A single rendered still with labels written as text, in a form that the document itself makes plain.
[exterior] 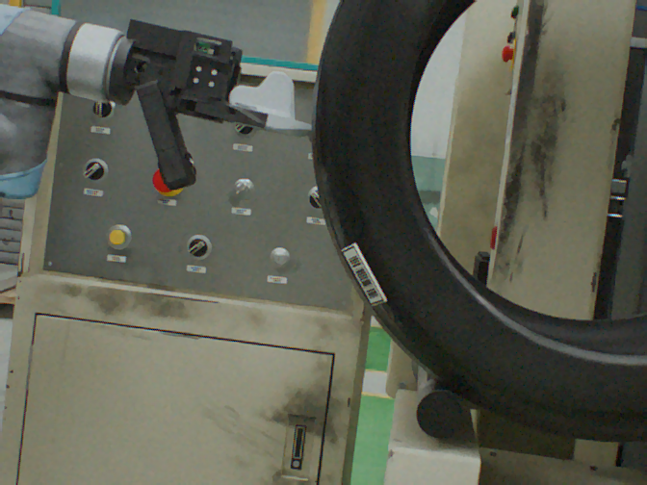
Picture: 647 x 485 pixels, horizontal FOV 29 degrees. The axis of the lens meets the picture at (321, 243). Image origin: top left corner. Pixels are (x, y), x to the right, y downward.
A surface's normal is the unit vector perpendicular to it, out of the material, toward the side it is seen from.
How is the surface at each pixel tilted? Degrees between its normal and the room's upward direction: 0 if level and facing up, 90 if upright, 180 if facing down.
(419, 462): 90
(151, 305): 90
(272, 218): 90
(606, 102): 90
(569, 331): 80
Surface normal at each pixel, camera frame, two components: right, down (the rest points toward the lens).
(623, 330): -0.11, -0.14
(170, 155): -0.06, 0.07
